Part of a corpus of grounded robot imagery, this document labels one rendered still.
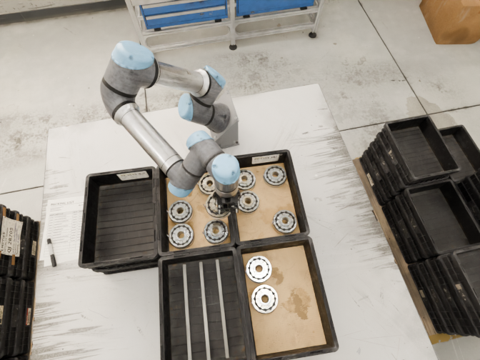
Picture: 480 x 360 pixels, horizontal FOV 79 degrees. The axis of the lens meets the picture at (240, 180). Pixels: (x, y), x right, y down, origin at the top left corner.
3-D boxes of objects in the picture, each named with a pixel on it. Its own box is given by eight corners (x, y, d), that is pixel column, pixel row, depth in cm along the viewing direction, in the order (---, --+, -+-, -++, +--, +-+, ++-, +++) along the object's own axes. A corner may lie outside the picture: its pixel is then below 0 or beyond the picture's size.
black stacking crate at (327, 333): (236, 252, 123) (236, 246, 113) (304, 242, 125) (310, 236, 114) (251, 360, 106) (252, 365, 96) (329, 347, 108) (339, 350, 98)
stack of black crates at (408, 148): (357, 158, 218) (383, 122, 178) (393, 151, 221) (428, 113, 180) (378, 207, 202) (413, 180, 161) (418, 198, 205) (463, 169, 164)
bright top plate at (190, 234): (169, 224, 123) (169, 223, 123) (193, 223, 124) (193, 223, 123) (168, 248, 119) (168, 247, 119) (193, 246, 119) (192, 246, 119)
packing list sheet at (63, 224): (43, 201, 144) (43, 201, 144) (91, 192, 147) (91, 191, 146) (38, 267, 131) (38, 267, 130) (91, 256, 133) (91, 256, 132)
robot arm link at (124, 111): (83, 101, 99) (173, 204, 89) (94, 73, 94) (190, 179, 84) (113, 102, 109) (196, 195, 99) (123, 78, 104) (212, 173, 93)
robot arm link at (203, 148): (174, 155, 88) (195, 181, 84) (192, 126, 83) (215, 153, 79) (192, 154, 94) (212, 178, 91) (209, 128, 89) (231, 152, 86)
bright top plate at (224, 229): (202, 221, 124) (202, 221, 123) (226, 217, 125) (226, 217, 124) (205, 244, 120) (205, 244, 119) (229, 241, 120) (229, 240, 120)
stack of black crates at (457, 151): (406, 148, 222) (423, 131, 201) (442, 141, 225) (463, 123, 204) (431, 196, 206) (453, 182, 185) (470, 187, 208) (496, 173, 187)
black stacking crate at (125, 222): (98, 185, 136) (86, 174, 126) (161, 177, 138) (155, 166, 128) (92, 272, 119) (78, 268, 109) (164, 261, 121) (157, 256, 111)
